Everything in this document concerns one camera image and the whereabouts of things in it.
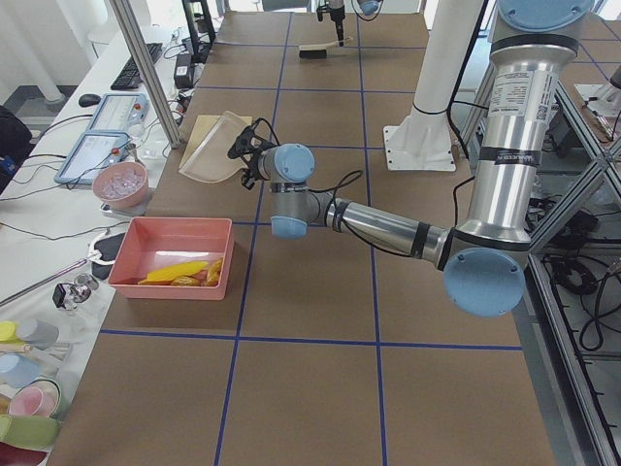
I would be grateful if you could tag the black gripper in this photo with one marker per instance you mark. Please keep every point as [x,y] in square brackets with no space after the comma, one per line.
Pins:
[251,163]

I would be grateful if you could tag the beige plastic dustpan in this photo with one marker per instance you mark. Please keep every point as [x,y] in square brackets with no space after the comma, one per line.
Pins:
[205,158]

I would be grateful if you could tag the tan toy ginger root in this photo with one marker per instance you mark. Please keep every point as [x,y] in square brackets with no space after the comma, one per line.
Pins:
[213,273]

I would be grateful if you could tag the brown toy potato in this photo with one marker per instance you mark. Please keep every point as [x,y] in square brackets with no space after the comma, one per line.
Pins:
[185,281]

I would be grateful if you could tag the yellow toy corn cob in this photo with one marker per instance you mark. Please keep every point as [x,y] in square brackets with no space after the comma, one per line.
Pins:
[170,273]

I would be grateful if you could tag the beige hand brush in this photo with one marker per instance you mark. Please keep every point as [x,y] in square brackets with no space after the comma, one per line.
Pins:
[319,51]

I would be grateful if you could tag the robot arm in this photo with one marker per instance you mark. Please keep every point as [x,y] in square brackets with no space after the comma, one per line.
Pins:
[482,257]
[336,8]

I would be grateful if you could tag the pink plastic bin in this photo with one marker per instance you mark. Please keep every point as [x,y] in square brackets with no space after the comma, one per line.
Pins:
[151,243]

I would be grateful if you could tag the grey kitchen scale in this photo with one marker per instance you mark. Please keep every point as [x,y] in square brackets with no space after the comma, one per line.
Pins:
[137,210]

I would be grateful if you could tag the pink bowl with ice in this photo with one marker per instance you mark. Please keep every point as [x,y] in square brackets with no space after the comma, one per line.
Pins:
[122,185]

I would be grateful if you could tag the upper teach pendant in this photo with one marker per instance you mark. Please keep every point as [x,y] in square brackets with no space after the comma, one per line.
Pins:
[118,111]

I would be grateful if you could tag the teach pendant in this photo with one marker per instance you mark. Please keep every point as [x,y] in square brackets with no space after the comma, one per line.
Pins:
[118,111]
[93,152]

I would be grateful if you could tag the lower teach pendant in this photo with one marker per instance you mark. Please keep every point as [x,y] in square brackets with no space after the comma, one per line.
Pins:
[93,152]

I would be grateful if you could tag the black keyboard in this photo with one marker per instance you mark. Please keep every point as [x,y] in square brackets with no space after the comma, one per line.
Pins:
[129,77]

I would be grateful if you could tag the black computer mouse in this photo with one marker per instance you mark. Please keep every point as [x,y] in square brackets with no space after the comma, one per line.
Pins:
[88,100]

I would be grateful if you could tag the pastel cup stack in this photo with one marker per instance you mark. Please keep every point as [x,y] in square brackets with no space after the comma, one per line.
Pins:
[32,399]

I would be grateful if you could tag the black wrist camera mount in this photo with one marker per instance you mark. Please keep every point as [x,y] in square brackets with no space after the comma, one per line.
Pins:
[248,143]

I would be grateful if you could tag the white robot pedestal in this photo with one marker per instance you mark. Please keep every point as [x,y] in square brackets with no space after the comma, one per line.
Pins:
[422,141]

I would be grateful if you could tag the aluminium frame post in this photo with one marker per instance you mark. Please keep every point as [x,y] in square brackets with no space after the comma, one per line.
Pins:
[135,43]

